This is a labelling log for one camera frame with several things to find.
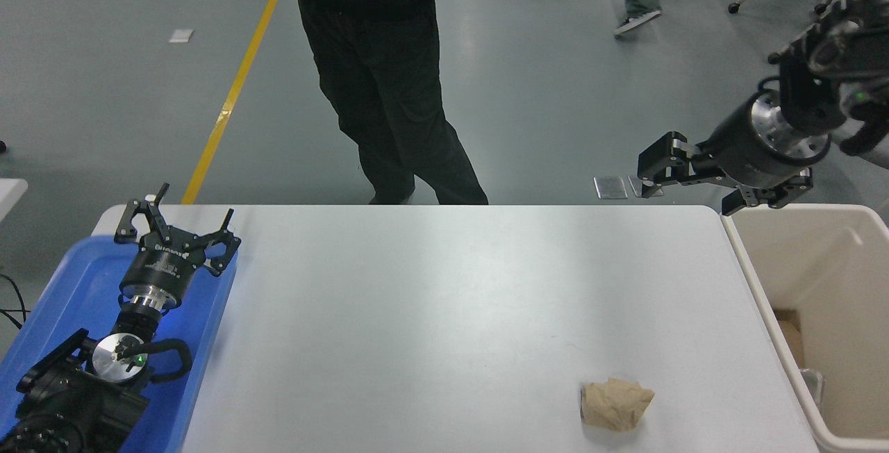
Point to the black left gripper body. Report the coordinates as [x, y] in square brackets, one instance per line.
[163, 269]

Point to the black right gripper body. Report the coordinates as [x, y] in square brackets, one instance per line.
[740, 154]

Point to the silver foil tray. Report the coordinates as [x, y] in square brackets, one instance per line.
[812, 383]

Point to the metal floor outlet cover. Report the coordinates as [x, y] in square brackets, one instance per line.
[611, 188]
[634, 187]

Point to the large pale bin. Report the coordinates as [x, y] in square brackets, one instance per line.
[812, 258]

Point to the blue plastic tray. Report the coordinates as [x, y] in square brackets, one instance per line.
[83, 279]

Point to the small white side table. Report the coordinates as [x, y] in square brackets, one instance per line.
[10, 192]

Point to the yellow floor tape line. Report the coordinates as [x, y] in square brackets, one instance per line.
[236, 85]

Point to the crumpled tan paper ball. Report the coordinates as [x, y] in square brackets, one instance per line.
[615, 404]

